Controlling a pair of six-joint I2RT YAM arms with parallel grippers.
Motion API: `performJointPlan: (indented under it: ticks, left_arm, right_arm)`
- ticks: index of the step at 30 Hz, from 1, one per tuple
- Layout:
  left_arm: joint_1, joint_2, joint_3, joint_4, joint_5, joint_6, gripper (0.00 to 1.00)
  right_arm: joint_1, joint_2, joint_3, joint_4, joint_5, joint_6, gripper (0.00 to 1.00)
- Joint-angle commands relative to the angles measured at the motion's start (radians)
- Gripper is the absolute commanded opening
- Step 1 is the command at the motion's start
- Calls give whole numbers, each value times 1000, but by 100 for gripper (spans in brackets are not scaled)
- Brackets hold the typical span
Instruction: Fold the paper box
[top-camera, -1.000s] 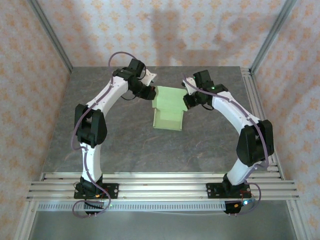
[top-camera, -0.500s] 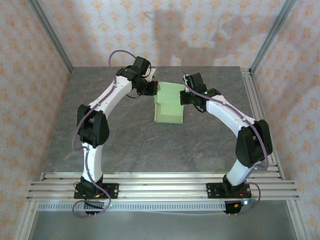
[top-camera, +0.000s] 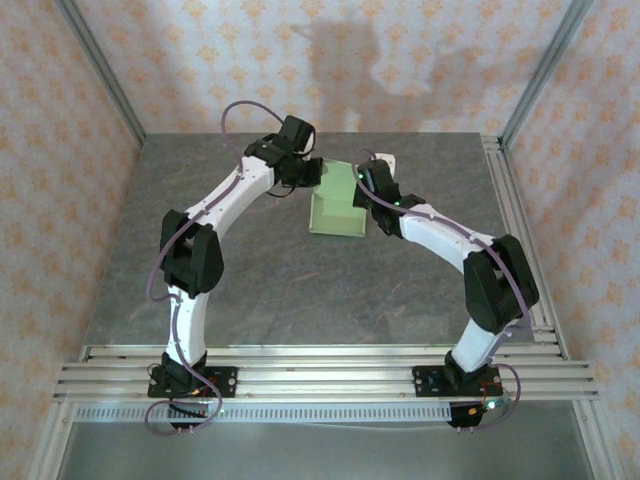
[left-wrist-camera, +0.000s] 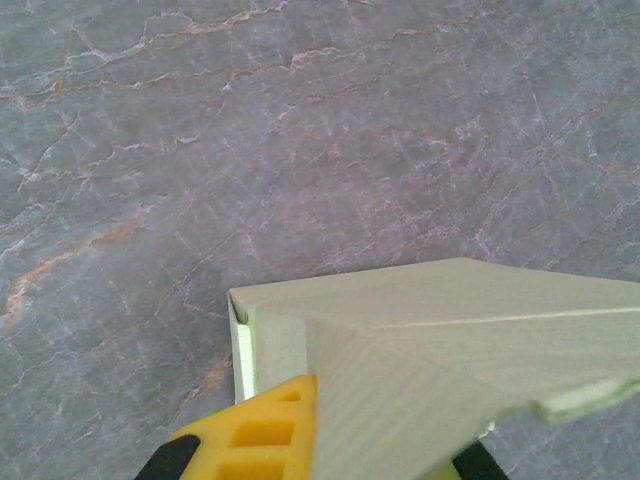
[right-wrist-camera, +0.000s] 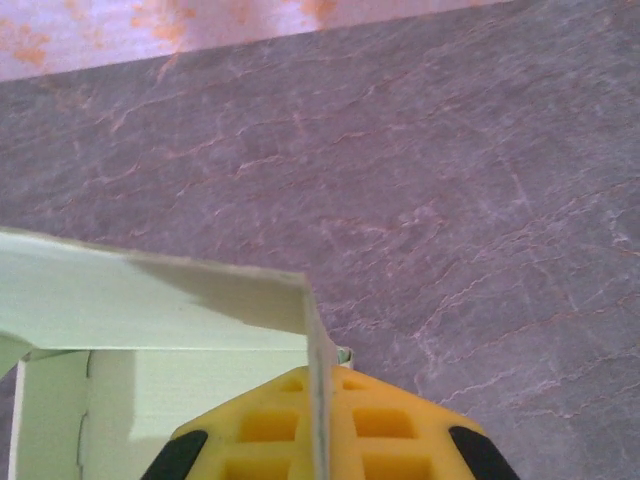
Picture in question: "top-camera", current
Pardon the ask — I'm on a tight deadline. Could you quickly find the green paper box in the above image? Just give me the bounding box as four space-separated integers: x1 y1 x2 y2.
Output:
308 158 369 237

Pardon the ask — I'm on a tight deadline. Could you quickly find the black controller board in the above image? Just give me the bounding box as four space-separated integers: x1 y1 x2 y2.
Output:
447 399 501 430

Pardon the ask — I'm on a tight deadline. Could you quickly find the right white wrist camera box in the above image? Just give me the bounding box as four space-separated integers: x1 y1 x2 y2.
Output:
370 152 398 175

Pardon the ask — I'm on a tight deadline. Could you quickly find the aluminium side rail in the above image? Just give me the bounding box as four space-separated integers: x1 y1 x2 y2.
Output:
480 133 571 362

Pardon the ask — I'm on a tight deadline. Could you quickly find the narrow aluminium edge rail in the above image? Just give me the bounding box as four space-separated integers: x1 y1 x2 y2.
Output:
79 343 571 362

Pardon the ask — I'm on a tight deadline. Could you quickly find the wide aluminium mounting rail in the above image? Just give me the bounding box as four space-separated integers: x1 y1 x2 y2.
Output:
52 360 601 402

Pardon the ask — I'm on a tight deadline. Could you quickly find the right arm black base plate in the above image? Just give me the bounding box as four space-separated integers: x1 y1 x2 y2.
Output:
412 364 503 400

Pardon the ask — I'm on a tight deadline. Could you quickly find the aluminium frame post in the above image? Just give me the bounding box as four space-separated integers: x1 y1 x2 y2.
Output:
499 0 597 149
53 0 147 146

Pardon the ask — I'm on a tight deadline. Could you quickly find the slotted grey cable duct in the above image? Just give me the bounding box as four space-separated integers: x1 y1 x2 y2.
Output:
74 405 454 424

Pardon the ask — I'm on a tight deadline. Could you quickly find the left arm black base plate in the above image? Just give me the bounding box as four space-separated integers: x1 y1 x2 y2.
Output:
147 366 239 400

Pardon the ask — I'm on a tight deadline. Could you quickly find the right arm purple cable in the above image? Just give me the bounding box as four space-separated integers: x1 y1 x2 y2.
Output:
354 147 531 432

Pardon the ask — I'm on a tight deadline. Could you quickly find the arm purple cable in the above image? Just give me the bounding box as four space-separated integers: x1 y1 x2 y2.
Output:
354 147 531 432
144 99 289 437

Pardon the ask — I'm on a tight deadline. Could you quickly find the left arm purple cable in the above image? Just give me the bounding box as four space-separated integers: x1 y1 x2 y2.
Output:
144 99 289 437

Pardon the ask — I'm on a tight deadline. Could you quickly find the short aluminium frame leg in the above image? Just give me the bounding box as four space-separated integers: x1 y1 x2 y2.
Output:
27 400 76 480
572 400 627 480

